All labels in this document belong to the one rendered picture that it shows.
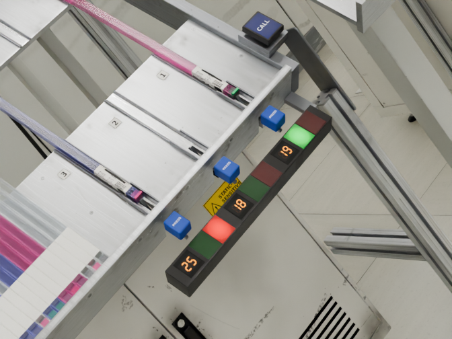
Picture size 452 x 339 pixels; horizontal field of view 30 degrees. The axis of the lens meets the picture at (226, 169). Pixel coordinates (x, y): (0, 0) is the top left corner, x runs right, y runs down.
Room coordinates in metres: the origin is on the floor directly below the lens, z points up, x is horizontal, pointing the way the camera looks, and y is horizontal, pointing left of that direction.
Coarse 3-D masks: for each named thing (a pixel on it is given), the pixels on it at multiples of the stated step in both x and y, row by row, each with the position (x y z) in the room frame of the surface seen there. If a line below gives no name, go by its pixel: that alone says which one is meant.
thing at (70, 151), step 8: (0, 104) 1.29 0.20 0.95; (8, 104) 1.29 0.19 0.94; (8, 112) 1.27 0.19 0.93; (16, 112) 1.27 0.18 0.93; (16, 120) 1.27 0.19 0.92; (24, 120) 1.26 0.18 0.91; (32, 120) 1.25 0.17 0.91; (32, 128) 1.24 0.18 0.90; (40, 128) 1.24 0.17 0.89; (40, 136) 1.24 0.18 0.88; (48, 136) 1.23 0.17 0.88; (56, 136) 1.22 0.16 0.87; (56, 144) 1.21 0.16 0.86; (64, 144) 1.21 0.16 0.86; (64, 152) 1.21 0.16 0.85; (72, 152) 1.20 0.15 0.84; (80, 152) 1.19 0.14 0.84; (80, 160) 1.18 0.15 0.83; (88, 160) 1.18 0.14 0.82; (88, 168) 1.17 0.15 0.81; (128, 192) 1.13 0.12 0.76; (136, 192) 1.12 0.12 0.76; (136, 200) 1.12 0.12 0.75
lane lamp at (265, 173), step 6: (264, 162) 1.13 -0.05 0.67; (258, 168) 1.13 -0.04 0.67; (264, 168) 1.13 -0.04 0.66; (270, 168) 1.12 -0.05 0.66; (252, 174) 1.12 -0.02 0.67; (258, 174) 1.12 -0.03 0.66; (264, 174) 1.12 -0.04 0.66; (270, 174) 1.12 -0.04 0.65; (276, 174) 1.12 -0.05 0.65; (264, 180) 1.11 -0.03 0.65; (270, 180) 1.11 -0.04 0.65; (270, 186) 1.10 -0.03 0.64
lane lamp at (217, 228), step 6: (216, 216) 1.09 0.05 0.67; (210, 222) 1.09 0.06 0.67; (216, 222) 1.08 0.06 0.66; (222, 222) 1.08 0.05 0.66; (204, 228) 1.08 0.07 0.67; (210, 228) 1.08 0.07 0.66; (216, 228) 1.08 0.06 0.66; (222, 228) 1.07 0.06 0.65; (228, 228) 1.07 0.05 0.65; (234, 228) 1.07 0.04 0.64; (210, 234) 1.07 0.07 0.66; (216, 234) 1.07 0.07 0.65; (222, 234) 1.07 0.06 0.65; (228, 234) 1.07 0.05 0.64; (222, 240) 1.06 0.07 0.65
